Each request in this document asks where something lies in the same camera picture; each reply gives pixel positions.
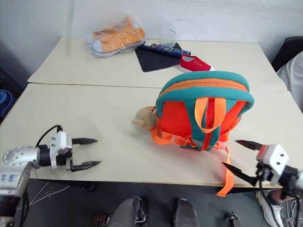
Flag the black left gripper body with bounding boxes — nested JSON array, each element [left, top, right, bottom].
[[56, 148, 73, 171]]

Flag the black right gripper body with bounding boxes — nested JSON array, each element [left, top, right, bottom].
[[250, 162, 273, 187]]

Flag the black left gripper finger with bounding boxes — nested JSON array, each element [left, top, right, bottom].
[[71, 138, 99, 146], [70, 160, 102, 172]]

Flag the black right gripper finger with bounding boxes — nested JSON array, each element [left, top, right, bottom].
[[235, 140, 263, 152], [222, 161, 258, 187]]

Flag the orange and teal backpack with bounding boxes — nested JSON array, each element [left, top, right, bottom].
[[151, 70, 255, 197]]

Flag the white sneaker of person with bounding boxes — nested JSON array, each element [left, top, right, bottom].
[[256, 190, 285, 227]]

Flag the small black floor clamp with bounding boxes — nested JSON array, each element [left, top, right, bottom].
[[224, 211, 240, 227]]

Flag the dark rounded shape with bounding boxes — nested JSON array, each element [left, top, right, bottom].
[[107, 196, 149, 227], [171, 198, 200, 227]]

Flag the beige plush toy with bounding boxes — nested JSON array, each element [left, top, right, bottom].
[[132, 106, 158, 132]]

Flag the blue patterned dark object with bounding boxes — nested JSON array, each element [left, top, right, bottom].
[[0, 68, 27, 123]]

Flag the person in white clothing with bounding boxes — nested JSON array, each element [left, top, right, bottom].
[[276, 51, 303, 112]]

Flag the orange sneakers in plastic bag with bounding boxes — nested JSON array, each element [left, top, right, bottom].
[[84, 12, 146, 59]]

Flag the red canvas shoe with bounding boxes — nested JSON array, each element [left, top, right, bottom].
[[178, 54, 215, 72]]

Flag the black chair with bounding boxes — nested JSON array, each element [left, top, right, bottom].
[[271, 36, 303, 73]]

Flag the orange canvas sneaker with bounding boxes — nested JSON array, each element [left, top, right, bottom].
[[85, 15, 140, 46], [91, 28, 145, 53]]

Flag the black mat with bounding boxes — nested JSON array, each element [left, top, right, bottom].
[[134, 42, 183, 73]]

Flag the blue printed tube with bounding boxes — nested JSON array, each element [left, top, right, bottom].
[[138, 41, 191, 58]]

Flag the clear plastic wrapper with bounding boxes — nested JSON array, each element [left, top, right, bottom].
[[160, 20, 177, 47]]

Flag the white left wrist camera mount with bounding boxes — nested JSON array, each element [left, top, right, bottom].
[[48, 131, 73, 169]]

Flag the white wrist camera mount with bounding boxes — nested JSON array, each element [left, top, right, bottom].
[[257, 144, 290, 187], [48, 131, 73, 169]]

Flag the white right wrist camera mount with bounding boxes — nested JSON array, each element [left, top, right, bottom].
[[257, 144, 290, 187]]

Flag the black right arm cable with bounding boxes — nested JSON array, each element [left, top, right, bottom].
[[258, 176, 300, 210]]

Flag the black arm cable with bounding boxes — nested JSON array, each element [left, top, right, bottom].
[[35, 124, 63, 148], [258, 176, 300, 210]]

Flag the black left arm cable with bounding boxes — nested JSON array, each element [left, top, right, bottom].
[[35, 124, 63, 148]]

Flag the white floor cables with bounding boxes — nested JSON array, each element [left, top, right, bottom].
[[283, 197, 303, 227]]

